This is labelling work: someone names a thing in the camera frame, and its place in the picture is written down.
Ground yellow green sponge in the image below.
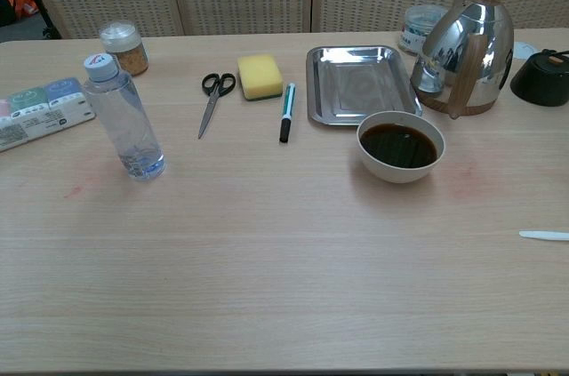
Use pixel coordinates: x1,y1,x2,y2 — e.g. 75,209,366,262
236,53,285,102

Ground orange black bag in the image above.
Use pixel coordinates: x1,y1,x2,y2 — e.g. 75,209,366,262
0,0,39,27

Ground tissue packets multipack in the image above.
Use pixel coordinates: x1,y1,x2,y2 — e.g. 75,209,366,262
0,77,97,154

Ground white round coaster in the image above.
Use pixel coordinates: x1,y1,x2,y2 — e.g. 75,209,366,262
510,40,541,61

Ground stainless steel kettle wooden handle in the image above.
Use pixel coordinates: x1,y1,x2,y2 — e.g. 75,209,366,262
409,0,516,121

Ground stainless steel rectangular tray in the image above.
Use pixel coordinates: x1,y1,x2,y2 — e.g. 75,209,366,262
305,44,424,127

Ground white plastic spoon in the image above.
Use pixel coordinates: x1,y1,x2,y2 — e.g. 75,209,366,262
518,229,569,243

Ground clear plastic lidded container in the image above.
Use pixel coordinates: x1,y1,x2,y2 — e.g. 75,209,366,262
397,4,451,57

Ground clear plastic water bottle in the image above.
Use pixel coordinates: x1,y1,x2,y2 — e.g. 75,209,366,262
82,52,167,183

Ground black handled scissors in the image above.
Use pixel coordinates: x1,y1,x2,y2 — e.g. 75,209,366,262
196,72,237,140

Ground green white marker pen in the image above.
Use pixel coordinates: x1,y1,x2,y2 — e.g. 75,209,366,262
278,82,297,144

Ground black teapot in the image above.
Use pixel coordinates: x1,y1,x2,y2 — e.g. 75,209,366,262
509,49,569,108

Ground white bowl with dark liquid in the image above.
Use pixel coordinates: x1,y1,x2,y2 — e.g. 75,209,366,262
356,110,446,185

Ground glass spice jar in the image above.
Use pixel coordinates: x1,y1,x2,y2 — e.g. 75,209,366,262
99,20,150,77

